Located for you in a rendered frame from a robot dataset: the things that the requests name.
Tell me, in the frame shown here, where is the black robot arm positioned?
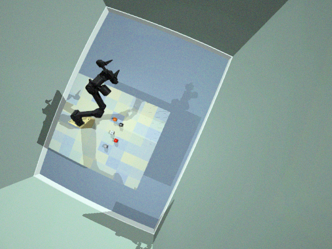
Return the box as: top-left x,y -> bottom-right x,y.
70,69 -> 115,126

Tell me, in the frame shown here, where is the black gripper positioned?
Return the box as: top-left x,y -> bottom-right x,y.
96,60 -> 120,84

